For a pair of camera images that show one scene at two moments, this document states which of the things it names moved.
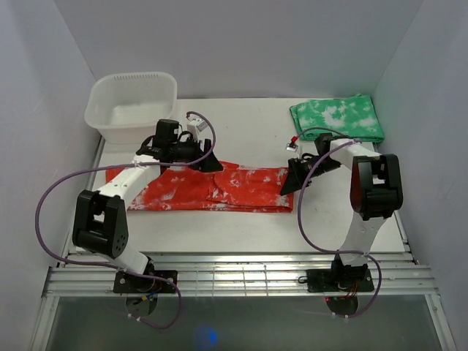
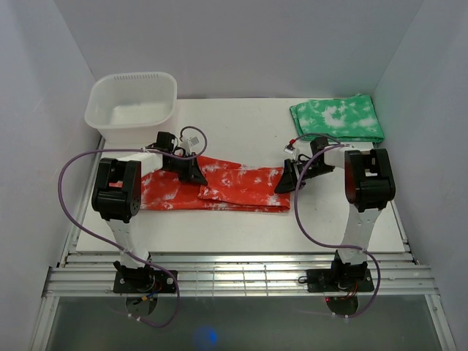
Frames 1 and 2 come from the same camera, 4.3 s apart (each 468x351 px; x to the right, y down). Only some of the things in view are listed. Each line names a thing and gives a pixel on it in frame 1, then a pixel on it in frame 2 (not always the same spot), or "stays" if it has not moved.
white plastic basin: (126, 107) stays
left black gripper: (209, 164) to (192, 172)
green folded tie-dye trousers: (355, 116) stays
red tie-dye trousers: (237, 188) stays
